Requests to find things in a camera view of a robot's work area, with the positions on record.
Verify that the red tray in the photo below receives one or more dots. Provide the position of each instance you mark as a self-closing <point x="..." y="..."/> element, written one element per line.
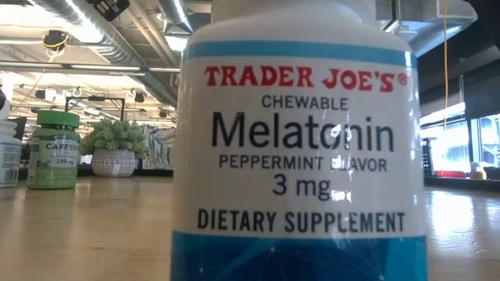
<point x="449" y="174"/>

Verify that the green potted plant white pot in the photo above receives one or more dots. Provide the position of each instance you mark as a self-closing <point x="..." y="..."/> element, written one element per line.
<point x="113" y="156"/>

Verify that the long ceiling light bar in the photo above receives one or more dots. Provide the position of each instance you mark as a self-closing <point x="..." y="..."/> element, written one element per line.
<point x="97" y="67"/>

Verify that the patterned draped cloth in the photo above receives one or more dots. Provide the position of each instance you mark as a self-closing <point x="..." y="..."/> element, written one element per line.
<point x="160" y="148"/>

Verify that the large white bottle striped label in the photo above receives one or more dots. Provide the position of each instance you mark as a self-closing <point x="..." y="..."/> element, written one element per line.
<point x="8" y="160"/>

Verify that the white melatonin bottle blue label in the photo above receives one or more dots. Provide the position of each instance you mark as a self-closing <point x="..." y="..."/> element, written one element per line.
<point x="297" y="156"/>

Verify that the black monitor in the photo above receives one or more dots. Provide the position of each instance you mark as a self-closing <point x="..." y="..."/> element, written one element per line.
<point x="21" y="129"/>

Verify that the yellow background container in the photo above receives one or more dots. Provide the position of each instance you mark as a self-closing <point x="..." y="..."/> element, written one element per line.
<point x="478" y="173"/>

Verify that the green caffeine bottle green cap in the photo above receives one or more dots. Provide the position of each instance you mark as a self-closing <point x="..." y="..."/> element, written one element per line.
<point x="52" y="164"/>

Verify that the black plastic crate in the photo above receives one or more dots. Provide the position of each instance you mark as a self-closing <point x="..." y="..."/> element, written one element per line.
<point x="426" y="156"/>

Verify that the black background metal frame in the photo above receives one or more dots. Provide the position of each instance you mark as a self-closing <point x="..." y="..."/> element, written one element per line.
<point x="93" y="98"/>

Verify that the grey ceiling air unit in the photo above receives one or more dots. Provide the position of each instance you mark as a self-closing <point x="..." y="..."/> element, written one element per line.
<point x="429" y="31"/>

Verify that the silver ventilation duct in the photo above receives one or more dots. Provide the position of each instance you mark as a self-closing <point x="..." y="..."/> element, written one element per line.
<point x="173" y="13"/>

